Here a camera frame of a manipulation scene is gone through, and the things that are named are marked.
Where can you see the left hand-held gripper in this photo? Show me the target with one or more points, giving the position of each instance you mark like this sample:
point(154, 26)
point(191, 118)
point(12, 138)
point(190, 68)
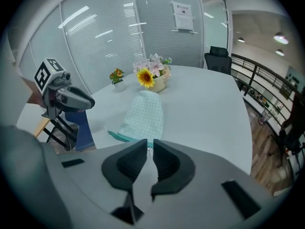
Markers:
point(48, 73)

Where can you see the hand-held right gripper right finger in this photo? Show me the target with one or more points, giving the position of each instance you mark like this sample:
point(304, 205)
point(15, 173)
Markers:
point(174, 168)

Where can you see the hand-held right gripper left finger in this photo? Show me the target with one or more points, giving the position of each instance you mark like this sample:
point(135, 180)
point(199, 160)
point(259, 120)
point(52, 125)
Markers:
point(119, 168)

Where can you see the green checked pouch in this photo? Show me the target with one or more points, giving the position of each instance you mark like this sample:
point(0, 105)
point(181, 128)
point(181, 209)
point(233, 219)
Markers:
point(145, 113)

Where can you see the blue chair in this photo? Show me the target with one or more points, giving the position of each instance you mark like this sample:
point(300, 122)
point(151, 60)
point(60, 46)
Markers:
point(82, 130)

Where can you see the small orange flower pot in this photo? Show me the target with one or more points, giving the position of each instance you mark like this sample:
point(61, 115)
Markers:
point(117, 79)

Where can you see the wooden board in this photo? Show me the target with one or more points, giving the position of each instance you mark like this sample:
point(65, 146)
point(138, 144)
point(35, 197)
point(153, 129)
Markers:
point(41, 128)

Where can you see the sunflower bouquet in cream pot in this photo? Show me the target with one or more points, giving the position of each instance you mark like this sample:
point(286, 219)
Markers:
point(152, 76)

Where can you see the black office chair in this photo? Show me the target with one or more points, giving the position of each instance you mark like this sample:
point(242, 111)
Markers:
point(218, 61)

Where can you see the black metal railing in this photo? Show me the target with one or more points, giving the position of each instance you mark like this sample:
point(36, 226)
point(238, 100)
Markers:
point(259, 76)

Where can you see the dark swivel chair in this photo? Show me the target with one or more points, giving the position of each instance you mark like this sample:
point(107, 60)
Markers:
point(295, 128)

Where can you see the white paper notice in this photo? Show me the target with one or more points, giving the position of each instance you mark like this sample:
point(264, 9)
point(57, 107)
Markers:
point(183, 15)

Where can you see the small round ceiling lamp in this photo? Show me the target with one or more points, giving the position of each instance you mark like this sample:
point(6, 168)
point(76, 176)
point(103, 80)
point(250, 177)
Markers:
point(241, 39)
point(280, 52)

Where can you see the large round ceiling lamp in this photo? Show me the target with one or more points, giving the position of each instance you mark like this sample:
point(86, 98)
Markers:
point(281, 37)

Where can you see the green wall board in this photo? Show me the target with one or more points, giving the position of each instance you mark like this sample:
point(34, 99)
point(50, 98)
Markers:
point(291, 80)

